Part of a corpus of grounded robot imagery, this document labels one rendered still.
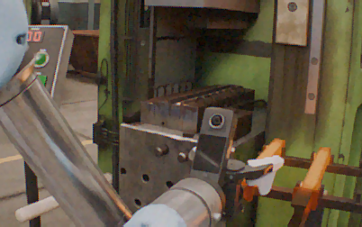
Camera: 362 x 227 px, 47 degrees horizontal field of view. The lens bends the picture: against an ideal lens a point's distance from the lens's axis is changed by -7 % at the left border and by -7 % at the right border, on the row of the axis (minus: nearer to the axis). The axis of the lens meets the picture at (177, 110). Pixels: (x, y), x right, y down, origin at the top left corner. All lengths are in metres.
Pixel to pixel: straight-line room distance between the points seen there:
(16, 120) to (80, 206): 0.14
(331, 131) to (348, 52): 0.23
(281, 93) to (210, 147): 0.68
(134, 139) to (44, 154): 0.79
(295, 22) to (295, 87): 0.19
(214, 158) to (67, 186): 0.20
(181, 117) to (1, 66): 0.96
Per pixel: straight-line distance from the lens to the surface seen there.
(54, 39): 1.49
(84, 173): 0.56
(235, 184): 0.64
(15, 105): 0.52
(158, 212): 0.48
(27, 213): 1.42
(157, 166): 1.28
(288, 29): 1.24
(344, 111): 1.24
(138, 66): 1.52
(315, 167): 0.94
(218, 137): 0.62
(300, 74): 1.25
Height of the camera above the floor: 1.25
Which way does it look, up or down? 13 degrees down
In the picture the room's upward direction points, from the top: 3 degrees clockwise
